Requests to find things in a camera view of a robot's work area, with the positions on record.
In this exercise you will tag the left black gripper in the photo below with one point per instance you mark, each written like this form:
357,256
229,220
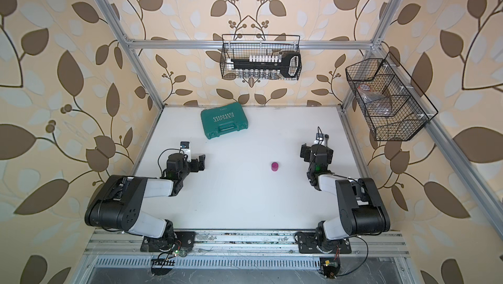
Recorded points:
194,168

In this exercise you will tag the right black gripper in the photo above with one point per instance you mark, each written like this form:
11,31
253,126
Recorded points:
306,152

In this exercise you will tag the magenta paint jar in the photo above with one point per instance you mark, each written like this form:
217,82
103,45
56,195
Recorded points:
274,166

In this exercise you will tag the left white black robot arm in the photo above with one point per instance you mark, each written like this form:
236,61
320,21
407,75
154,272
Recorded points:
117,205

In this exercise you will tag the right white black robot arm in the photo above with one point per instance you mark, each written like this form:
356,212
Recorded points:
359,210

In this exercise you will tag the green plastic tool case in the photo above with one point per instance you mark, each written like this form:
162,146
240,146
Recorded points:
223,120

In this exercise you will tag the plastic bag in basket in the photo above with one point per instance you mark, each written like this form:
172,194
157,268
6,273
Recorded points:
376,104

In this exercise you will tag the black socket holder set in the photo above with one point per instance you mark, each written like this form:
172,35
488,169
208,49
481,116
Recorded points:
282,65

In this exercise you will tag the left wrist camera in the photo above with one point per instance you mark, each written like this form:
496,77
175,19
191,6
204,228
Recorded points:
186,150

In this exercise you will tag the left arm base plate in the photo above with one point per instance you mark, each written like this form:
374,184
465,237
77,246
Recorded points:
174,241

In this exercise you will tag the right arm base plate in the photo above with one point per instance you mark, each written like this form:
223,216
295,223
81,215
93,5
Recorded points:
311,243

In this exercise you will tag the right black wire basket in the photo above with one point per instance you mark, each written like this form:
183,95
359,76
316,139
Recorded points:
412,109

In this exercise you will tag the black wire basket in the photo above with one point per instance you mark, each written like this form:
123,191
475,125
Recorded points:
412,109
241,45

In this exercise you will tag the back black wire basket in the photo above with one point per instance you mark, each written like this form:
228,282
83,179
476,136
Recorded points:
241,45

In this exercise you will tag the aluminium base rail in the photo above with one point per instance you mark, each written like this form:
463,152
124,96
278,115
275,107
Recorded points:
239,250

